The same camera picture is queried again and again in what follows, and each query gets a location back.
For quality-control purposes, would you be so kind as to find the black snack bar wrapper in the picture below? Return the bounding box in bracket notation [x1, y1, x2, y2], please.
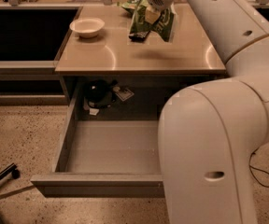
[129, 31, 149, 43]

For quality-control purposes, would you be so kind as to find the grey open drawer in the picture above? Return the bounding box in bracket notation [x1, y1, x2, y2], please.
[31, 83, 164, 198]

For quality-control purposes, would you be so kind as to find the black device behind drawer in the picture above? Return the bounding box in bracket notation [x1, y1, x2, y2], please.
[84, 79, 118, 109]

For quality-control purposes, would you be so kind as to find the white bowl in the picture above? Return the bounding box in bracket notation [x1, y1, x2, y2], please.
[69, 18, 105, 38]

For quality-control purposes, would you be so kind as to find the black chair base leg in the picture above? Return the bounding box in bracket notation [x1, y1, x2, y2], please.
[0, 163, 21, 181]

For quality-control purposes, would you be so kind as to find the green chip bag on counter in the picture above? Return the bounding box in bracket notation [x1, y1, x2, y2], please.
[117, 0, 146, 16]

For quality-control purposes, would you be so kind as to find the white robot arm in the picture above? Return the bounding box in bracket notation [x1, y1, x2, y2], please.
[148, 0, 269, 224]

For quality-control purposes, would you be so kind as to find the black cable on floor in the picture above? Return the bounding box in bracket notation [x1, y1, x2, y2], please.
[248, 149, 269, 189]

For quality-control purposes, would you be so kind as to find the grey counter cabinet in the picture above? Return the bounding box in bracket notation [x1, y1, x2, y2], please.
[53, 3, 228, 105]

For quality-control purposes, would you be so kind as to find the green jalapeno chip bag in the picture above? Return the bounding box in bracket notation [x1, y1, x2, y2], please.
[129, 0, 177, 42]

